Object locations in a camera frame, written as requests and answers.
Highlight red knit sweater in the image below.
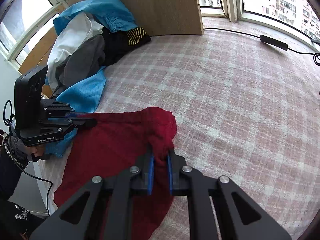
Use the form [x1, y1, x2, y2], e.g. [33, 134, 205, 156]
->
[54, 107, 177, 239]

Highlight black patterned sleeve forearm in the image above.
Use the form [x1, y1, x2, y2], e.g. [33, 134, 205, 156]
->
[1, 136, 44, 239]

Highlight person left hand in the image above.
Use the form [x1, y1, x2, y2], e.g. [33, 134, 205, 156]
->
[24, 145, 50, 162]

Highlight pine plank panel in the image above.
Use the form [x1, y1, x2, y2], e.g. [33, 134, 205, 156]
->
[18, 3, 67, 98]

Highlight dark grey garment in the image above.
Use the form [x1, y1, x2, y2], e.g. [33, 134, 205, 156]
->
[51, 35, 105, 98]

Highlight pink plaid table cloth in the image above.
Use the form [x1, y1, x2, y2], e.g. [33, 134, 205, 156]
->
[37, 16, 320, 240]

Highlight white shirt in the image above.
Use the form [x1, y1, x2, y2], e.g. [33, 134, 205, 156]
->
[47, 12, 104, 91]

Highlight black garment yellow stripes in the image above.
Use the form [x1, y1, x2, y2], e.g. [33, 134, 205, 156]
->
[102, 27, 151, 67]

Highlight black inline cable remote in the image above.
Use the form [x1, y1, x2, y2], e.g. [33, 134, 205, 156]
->
[260, 35, 288, 51]

